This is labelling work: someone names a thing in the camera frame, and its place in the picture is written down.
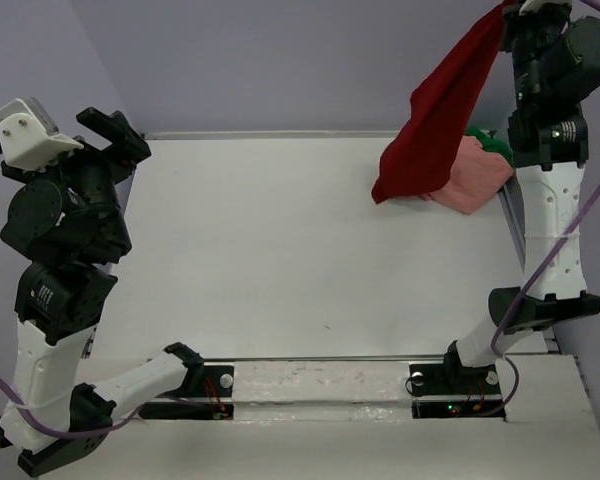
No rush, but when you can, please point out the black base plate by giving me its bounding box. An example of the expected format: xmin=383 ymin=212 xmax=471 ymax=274
xmin=405 ymin=363 xmax=506 ymax=419
xmin=139 ymin=363 xmax=235 ymax=421

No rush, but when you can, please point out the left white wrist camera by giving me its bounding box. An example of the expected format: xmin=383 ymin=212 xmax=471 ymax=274
xmin=0 ymin=97 xmax=84 ymax=171

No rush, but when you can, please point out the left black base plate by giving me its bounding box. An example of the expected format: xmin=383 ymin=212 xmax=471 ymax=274
xmin=139 ymin=363 xmax=235 ymax=421

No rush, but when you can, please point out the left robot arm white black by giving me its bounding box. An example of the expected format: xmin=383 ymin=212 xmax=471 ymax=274
xmin=0 ymin=98 xmax=204 ymax=478

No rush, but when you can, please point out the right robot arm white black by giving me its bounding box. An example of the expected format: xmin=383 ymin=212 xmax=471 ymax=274
xmin=440 ymin=1 xmax=600 ymax=392

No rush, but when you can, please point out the pink t shirt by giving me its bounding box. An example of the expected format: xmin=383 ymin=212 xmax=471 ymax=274
xmin=421 ymin=135 xmax=514 ymax=214

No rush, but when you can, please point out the green t shirt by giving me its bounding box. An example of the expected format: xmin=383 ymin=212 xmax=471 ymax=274
xmin=464 ymin=127 xmax=514 ymax=166

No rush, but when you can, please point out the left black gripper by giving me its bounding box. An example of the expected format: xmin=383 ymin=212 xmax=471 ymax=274
xmin=15 ymin=103 xmax=160 ymax=250

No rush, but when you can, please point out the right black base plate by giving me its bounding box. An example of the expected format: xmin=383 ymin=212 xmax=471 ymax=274
xmin=405 ymin=363 xmax=506 ymax=419

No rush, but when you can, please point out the dark red t shirt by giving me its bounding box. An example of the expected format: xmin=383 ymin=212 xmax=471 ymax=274
xmin=371 ymin=1 xmax=514 ymax=204

